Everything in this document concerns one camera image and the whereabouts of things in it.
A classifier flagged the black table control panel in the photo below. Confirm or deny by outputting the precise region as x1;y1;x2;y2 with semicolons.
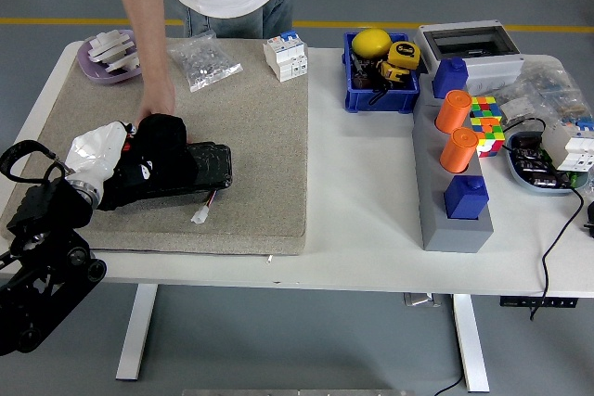
499;296;579;309

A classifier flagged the orange cylinder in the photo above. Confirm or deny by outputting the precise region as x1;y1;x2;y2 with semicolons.
439;126;481;174
434;89;473;135

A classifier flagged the clear bag of screws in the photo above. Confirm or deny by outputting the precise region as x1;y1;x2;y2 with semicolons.
165;28;245;94

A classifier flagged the silver bracket under table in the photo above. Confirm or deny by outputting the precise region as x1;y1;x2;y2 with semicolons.
402;292;443;308

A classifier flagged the white plastic bracket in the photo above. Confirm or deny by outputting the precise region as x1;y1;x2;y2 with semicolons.
104;45;142;73

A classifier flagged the light blue bowl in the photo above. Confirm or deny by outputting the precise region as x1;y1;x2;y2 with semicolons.
504;131;591;197

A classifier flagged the purple plastic tray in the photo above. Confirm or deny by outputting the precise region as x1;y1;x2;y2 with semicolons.
76;28;143;86

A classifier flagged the yellow ball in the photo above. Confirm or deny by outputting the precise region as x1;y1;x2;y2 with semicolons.
351;27;394;61

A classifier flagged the white table leg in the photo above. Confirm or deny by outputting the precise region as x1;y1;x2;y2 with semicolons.
451;293;491;393
114;283;159;381

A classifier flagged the black hand tool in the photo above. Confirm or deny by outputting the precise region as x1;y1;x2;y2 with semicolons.
350;53;380;90

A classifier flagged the white circuit breaker row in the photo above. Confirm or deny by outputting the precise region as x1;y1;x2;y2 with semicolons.
541;118;594;172

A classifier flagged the white circuit breaker blue switch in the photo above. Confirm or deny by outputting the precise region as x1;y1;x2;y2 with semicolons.
263;29;310;83

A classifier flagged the person's right hand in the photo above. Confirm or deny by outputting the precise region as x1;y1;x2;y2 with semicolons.
136;80;177;126

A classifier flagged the blue block with knob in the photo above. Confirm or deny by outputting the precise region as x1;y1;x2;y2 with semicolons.
431;56;470;99
444;174;491;221

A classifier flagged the blue plastic bin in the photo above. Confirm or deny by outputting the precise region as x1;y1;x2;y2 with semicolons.
342;31;422;114

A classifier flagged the yellow black tape measure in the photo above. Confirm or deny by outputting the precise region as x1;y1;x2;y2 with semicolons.
386;41;422;73

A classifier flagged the white plastic strips stack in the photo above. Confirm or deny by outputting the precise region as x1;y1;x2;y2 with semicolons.
87;30;134;63

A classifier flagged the clear bag of components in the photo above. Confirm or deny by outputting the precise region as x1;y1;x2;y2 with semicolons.
468;55;594;133

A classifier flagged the thin black power cable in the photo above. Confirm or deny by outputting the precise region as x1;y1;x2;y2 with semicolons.
433;375;467;396

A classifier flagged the colourful puzzle cube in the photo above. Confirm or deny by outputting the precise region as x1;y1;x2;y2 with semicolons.
468;96;508;159

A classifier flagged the red white wire with connector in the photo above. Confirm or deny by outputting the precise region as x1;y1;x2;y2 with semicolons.
190;189;221;224

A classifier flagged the black plastic-wrapped panel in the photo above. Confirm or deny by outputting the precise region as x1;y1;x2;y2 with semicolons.
104;140;233;211

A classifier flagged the black electronic parts pile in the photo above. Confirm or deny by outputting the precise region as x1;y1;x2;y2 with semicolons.
511;134;573;189

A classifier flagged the grey-brown mat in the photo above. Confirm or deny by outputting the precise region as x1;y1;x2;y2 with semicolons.
0;36;311;257

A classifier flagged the grey distribution box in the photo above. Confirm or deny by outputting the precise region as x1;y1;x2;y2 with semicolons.
412;19;527;91

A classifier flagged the grey block base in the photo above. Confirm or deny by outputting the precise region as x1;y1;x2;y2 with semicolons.
411;78;497;254

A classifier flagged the small yellow black tool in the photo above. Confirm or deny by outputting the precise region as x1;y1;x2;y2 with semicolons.
376;59;412;86

